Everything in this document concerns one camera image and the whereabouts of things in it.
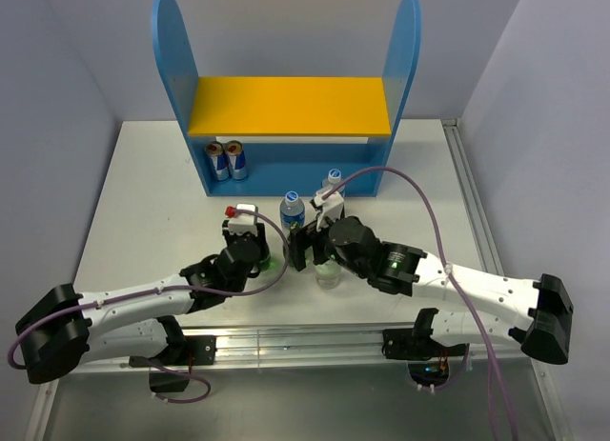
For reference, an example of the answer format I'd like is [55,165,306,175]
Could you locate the green Perrier bottle red label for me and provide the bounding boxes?
[258,244,272,271]

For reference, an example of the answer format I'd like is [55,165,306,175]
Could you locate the pocari sweat bottle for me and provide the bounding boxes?
[279,190,305,234]
[319,169,342,192]

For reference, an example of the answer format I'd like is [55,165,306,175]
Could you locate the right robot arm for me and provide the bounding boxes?
[288,216,574,365]

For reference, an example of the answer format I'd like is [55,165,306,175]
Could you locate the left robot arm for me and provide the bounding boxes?
[15,221,270,384]

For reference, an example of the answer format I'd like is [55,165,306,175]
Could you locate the blue and yellow shelf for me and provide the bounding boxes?
[151,0,421,197]

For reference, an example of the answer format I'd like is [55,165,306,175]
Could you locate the front clear glass bottle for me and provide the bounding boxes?
[315,260,342,290]

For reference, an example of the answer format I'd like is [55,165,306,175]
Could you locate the right Red Bull can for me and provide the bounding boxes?
[225,140,248,181]

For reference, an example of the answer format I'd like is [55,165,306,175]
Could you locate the red bull can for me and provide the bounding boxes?
[225,140,248,181]
[205,141,230,182]

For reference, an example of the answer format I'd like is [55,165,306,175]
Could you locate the left Red Bull can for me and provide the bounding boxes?
[205,141,230,182]

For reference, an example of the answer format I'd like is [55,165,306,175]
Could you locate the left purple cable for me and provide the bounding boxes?
[9,210,290,371]

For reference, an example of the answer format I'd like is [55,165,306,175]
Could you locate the purple cable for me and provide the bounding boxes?
[9,210,290,371]
[319,167,520,441]

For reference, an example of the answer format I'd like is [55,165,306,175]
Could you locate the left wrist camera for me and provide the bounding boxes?
[223,203,258,236]

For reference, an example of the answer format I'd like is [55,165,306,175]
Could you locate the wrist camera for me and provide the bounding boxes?
[223,203,258,236]
[310,186,344,231]

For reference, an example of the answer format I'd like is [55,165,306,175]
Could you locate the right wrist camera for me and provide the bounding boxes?
[310,186,344,231]

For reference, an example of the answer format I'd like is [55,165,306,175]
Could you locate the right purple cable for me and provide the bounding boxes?
[319,167,520,441]

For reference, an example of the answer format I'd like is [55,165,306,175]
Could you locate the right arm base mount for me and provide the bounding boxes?
[380,326,471,390]

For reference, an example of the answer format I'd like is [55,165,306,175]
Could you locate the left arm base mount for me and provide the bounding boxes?
[128,335,216,404]

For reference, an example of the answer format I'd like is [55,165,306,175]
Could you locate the aluminium mounting rail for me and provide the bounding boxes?
[75,311,525,373]

